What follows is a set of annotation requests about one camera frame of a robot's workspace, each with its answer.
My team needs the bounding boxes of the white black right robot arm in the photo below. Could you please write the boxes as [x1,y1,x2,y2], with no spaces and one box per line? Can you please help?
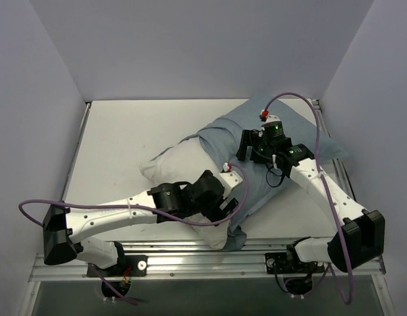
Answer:
[236,120,385,273]

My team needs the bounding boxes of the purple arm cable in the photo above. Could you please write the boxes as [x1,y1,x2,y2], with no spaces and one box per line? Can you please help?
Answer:
[259,93,354,304]
[18,161,250,305]

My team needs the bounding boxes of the white pillow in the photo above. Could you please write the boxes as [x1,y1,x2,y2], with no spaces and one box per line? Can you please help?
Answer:
[139,138,229,250]

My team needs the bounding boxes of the blue pillowcase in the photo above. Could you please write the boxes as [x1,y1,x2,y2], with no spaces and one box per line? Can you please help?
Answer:
[150,93,351,253]

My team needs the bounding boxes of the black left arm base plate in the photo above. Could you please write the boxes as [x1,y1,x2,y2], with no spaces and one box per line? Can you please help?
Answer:
[86,255,148,277]

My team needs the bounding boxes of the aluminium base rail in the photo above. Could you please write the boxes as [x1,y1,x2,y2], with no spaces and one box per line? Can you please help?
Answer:
[29,239,386,282]

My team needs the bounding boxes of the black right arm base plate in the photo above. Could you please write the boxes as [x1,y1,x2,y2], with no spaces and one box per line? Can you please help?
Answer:
[264,251,325,275]

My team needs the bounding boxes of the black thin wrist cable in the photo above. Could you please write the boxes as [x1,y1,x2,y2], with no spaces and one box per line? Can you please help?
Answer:
[265,161,286,188]

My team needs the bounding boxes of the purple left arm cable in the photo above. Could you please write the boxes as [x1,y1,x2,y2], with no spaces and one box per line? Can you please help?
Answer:
[18,161,250,305]

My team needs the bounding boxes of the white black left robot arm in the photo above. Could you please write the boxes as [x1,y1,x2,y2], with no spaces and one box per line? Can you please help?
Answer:
[42,170,243,276]

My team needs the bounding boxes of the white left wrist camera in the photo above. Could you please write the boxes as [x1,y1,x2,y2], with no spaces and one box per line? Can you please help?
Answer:
[219,163,243,196]

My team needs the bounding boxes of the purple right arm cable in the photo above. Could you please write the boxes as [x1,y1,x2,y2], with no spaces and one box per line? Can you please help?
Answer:
[259,93,354,304]

